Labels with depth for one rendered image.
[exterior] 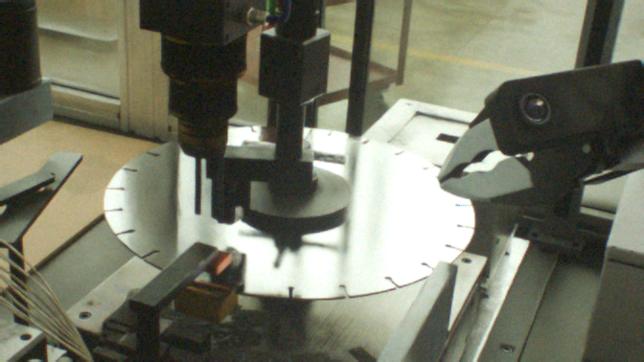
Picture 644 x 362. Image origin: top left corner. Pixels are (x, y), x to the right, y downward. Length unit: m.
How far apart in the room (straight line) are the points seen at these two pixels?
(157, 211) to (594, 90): 0.38
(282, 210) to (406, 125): 0.40
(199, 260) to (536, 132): 0.25
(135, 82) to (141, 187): 0.60
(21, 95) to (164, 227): 0.16
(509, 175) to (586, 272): 0.51
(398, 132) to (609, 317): 0.33
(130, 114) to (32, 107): 0.65
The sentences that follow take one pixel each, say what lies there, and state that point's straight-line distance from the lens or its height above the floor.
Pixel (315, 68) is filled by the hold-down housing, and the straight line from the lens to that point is 0.70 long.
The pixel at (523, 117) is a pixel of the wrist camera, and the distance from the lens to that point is 0.60.
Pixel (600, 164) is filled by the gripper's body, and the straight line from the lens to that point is 0.67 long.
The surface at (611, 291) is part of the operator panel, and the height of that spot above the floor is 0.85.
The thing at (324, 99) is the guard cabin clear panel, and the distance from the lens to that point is 1.32.
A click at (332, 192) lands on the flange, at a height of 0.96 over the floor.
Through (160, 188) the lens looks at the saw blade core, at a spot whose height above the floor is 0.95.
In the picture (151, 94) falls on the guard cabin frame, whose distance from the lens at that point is 1.43.
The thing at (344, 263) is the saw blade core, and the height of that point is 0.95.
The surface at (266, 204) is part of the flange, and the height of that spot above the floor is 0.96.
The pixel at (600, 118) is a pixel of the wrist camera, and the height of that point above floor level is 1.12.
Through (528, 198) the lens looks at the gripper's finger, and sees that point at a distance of 0.70.
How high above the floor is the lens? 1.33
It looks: 26 degrees down
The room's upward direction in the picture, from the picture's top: 4 degrees clockwise
